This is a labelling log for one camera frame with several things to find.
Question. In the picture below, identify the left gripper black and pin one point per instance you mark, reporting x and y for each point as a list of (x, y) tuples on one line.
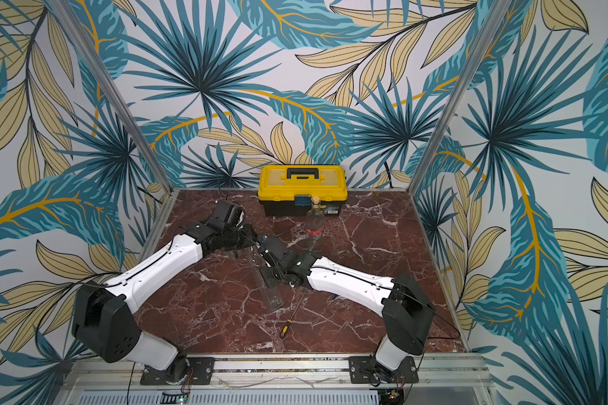
[(250, 240)]

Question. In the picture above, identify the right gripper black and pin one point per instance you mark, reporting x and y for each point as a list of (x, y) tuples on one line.
[(268, 249)]

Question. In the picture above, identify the glass bottle orange label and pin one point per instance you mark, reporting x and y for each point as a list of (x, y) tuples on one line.
[(271, 296)]

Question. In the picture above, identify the glass bottle red label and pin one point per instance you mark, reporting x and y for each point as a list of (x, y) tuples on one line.
[(315, 220)]

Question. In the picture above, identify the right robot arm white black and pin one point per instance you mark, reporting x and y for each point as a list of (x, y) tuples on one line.
[(406, 310)]

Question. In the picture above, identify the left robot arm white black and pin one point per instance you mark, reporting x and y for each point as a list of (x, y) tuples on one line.
[(104, 314)]

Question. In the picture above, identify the yellow black screwdriver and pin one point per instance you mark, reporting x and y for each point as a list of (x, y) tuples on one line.
[(289, 321)]

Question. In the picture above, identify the yellow black toolbox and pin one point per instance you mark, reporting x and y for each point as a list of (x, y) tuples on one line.
[(291, 190)]

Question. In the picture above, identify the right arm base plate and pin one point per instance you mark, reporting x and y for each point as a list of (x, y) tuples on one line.
[(366, 370)]

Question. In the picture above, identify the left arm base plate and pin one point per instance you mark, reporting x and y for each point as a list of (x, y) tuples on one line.
[(196, 371)]

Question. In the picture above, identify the aluminium front rail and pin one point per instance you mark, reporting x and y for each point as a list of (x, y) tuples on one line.
[(434, 378)]

